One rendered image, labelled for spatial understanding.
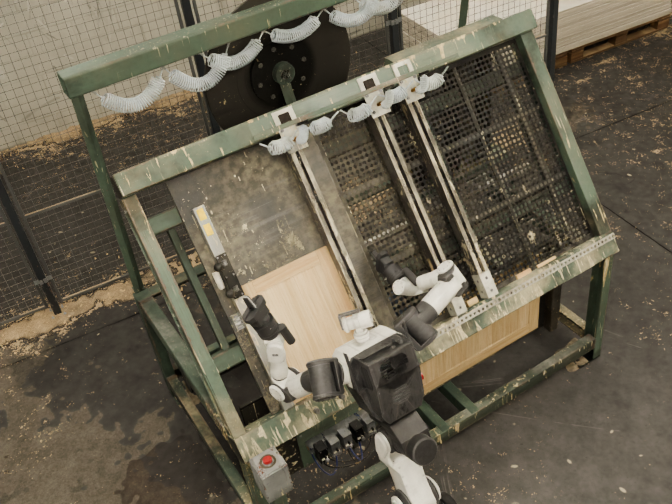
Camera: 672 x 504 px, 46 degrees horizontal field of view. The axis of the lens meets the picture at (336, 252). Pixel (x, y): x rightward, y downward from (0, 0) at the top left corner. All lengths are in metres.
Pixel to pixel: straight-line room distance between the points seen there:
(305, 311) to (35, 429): 2.19
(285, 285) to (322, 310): 0.21
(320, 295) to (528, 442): 1.54
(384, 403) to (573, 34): 5.42
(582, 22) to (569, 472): 4.67
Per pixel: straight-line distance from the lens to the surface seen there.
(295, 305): 3.48
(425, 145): 3.74
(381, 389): 2.94
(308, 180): 3.51
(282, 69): 3.88
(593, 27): 7.98
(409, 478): 3.37
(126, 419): 4.92
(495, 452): 4.40
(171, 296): 3.32
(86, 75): 3.49
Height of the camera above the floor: 3.53
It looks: 39 degrees down
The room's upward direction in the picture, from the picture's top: 9 degrees counter-clockwise
